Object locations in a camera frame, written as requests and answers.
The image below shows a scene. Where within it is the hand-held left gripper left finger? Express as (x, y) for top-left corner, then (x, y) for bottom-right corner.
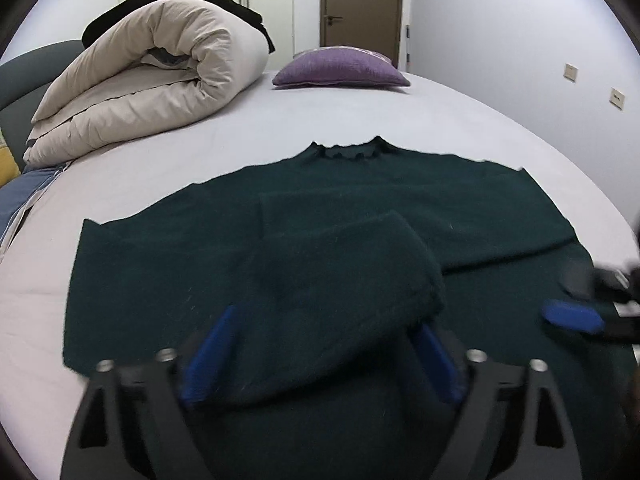
(60, 304), (241, 480)

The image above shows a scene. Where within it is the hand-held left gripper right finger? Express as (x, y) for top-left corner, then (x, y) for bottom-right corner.
(409, 322), (583, 480)

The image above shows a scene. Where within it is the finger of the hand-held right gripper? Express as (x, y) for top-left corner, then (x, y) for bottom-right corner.
(559, 259), (640, 305)
(541, 299), (640, 346)

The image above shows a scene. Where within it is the dark green knit sweater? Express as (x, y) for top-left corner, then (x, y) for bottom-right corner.
(61, 136), (640, 480)

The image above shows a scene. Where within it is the blue pillow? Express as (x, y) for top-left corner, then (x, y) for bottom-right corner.
(0, 164), (76, 261)

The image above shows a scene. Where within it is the yellow patterned cushion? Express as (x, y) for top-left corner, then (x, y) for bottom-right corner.
(0, 127), (22, 188)

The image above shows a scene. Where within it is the beige rolled duvet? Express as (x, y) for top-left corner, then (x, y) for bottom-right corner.
(22, 0), (270, 167)

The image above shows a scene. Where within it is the purple pillow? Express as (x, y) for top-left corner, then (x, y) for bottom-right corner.
(272, 46), (412, 90)

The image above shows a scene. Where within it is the grey upholstered headboard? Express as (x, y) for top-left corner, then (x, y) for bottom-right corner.
(0, 39), (86, 176)

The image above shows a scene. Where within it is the brown wooden door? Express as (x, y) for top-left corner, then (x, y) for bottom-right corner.
(320, 0), (404, 68)

